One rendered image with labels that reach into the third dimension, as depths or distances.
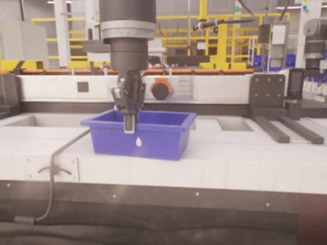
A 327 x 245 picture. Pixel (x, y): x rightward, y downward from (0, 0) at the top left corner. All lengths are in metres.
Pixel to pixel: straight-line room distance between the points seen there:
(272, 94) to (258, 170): 0.47
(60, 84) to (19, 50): 6.84
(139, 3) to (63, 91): 0.69
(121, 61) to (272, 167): 0.37
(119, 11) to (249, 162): 0.39
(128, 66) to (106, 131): 0.16
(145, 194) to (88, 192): 0.14
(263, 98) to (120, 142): 0.60
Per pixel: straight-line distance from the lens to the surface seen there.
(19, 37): 7.91
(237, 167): 0.57
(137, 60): 0.49
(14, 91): 1.18
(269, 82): 0.99
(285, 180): 0.60
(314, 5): 5.94
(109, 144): 0.58
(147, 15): 0.49
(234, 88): 0.98
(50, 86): 1.12
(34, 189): 0.74
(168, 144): 0.53
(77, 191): 0.69
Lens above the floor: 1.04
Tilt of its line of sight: 11 degrees down
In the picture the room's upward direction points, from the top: straight up
